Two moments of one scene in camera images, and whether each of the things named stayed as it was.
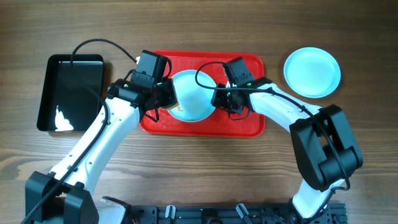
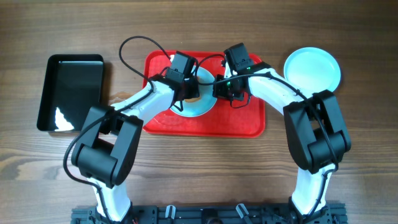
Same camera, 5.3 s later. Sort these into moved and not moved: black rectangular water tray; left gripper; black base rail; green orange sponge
Moved: left gripper; green orange sponge
Not moved: black base rail; black rectangular water tray
